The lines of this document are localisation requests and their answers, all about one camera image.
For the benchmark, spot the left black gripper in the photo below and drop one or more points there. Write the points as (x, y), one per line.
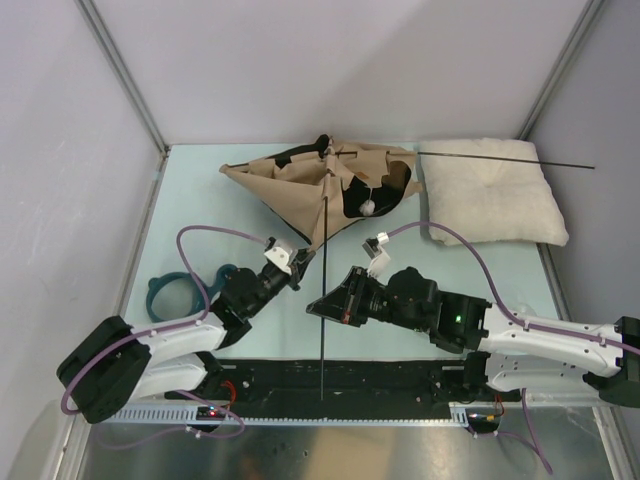
(302, 259)

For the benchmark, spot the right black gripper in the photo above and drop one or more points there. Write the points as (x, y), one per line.
(344, 303)

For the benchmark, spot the beige fabric pet tent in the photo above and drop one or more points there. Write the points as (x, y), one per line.
(317, 189)

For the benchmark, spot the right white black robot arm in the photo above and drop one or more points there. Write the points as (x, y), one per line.
(521, 351)

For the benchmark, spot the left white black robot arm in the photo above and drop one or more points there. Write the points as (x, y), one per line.
(117, 364)

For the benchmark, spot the white pompom toy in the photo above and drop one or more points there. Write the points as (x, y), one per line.
(367, 208)

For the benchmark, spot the teal double bowl stand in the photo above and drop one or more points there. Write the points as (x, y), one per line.
(173, 296)

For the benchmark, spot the cream fluffy cushion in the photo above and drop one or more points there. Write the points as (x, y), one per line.
(490, 201)

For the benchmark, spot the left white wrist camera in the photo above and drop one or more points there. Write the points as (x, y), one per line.
(281, 254)

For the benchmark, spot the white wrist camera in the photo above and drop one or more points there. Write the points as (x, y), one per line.
(281, 254)
(379, 258)

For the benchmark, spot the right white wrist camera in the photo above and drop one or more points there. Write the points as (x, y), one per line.
(379, 258)

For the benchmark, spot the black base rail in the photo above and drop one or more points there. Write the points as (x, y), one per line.
(349, 388)

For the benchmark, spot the white slotted cable duct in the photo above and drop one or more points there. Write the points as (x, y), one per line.
(190, 413)

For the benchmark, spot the left aluminium frame post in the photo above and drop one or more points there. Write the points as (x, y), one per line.
(111, 52)

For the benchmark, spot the aluminium frame post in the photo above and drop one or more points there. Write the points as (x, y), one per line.
(568, 55)
(111, 52)

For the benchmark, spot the right aluminium frame post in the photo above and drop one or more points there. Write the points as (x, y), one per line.
(568, 55)

